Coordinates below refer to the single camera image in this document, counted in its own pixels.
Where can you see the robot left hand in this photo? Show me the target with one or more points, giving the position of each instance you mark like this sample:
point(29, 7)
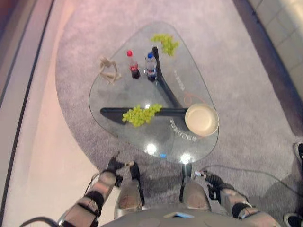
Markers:
point(115, 164)

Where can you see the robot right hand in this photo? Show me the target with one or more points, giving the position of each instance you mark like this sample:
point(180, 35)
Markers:
point(214, 180)

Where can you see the beige round plate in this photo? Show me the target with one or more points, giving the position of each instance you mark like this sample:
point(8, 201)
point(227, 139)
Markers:
point(202, 119)

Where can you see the robot right leg silver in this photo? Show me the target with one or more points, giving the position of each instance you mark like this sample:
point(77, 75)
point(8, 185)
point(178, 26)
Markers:
point(195, 196)

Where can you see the robot leg silver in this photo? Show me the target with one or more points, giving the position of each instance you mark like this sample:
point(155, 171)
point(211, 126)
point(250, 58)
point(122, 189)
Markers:
point(129, 196)
point(195, 196)

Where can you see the robot left leg silver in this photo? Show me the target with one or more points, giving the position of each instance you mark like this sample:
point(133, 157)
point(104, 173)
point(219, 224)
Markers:
point(129, 196)

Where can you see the green grape bunch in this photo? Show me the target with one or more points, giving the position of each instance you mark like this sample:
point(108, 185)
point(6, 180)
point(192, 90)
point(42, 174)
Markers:
point(140, 115)
point(167, 44)

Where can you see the robot torso grey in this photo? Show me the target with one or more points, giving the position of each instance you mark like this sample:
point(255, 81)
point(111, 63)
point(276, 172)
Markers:
point(165, 218)

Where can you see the triangular glass coffee table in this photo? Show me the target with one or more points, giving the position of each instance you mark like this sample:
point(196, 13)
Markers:
point(132, 94)

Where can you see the grey carpet rug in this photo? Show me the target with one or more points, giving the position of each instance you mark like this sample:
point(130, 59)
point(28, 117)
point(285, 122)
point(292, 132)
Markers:
point(236, 94)

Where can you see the person's shoe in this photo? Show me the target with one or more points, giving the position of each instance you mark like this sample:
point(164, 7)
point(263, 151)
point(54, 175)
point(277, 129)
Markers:
point(294, 220)
point(299, 151)

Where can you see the wooden artist mannequin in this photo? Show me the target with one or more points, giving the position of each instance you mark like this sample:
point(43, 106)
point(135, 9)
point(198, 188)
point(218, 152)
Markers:
point(109, 69)

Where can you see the cola bottle red cap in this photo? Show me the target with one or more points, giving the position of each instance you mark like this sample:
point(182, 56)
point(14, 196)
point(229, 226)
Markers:
point(133, 66)

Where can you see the water bottle blue cap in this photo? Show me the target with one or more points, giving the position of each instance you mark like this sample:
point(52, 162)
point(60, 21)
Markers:
point(150, 67)

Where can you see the beige cushioned sofa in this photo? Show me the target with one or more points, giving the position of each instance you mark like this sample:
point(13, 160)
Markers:
point(281, 26)

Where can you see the black table leg frame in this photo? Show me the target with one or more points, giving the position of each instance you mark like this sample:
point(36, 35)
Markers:
point(166, 88)

